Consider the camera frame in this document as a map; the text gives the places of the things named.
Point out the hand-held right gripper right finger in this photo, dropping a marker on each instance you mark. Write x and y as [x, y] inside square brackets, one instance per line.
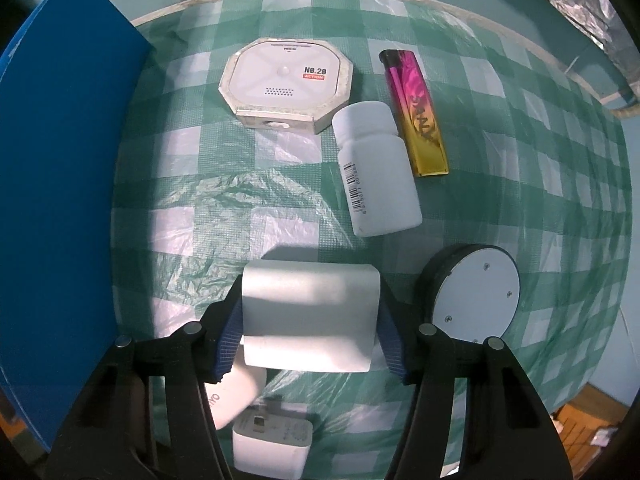
[392, 345]

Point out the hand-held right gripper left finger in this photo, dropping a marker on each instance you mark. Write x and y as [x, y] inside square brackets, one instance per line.
[227, 340]

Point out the white oval case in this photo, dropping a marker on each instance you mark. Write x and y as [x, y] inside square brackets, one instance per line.
[235, 397]

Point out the silver metal tin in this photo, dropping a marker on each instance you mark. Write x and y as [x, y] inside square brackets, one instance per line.
[310, 310]

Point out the black round device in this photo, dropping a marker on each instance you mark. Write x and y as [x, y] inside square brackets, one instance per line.
[475, 290]

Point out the white charger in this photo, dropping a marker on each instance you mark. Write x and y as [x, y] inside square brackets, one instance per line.
[272, 440]

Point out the blue cardboard box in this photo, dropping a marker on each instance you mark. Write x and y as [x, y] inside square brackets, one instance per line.
[60, 160]

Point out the white plastic bottle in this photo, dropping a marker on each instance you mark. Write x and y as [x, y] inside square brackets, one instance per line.
[380, 175]

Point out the green checked tablecloth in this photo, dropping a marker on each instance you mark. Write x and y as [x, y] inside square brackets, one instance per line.
[200, 160]

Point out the wooden furniture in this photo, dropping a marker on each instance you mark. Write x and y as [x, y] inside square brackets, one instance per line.
[585, 420]

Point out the pink and gold lighter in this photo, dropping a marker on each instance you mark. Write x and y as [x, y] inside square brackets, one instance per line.
[417, 115]

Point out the white octagonal device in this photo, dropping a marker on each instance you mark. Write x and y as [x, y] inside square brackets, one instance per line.
[285, 80]

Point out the silver foil sheet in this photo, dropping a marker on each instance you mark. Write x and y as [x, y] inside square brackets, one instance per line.
[590, 10]

